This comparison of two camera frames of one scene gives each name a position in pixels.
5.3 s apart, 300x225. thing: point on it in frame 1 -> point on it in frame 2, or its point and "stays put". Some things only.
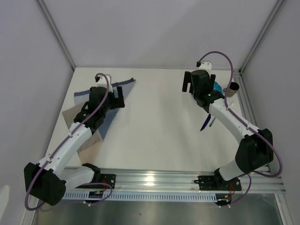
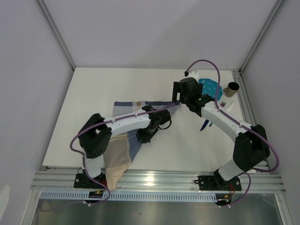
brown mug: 232,89 stays put
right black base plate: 214,183 stays put
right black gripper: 187,79 -> 177,88
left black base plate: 110,179 stays put
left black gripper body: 110,104 -> 146,134
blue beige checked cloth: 89,153 -> 123,146
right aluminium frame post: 278,5 stays put
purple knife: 206,122 stays put
